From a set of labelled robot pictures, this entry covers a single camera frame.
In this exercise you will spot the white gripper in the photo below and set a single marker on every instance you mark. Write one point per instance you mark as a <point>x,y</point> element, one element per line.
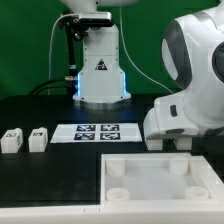
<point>174,116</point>

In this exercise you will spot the white square table top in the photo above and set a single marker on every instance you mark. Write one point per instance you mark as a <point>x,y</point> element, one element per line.
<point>158,176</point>

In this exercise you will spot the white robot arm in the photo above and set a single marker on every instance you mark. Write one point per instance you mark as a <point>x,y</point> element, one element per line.
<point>192,51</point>

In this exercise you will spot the white sheet with markers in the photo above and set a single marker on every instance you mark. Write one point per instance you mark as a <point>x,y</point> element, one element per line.
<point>80,133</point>

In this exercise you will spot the grey camera on mount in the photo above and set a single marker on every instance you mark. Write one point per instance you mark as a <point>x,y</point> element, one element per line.
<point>95,18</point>

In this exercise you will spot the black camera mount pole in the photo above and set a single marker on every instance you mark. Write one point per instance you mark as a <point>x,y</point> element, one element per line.
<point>75,31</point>

